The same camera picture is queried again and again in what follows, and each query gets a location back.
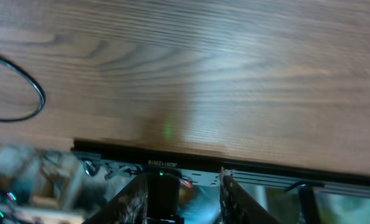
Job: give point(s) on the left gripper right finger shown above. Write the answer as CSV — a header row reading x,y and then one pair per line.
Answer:
x,y
238,207

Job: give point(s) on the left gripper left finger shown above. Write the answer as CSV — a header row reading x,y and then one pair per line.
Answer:
x,y
129,206

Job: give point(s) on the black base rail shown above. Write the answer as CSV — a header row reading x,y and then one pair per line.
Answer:
x,y
204,170

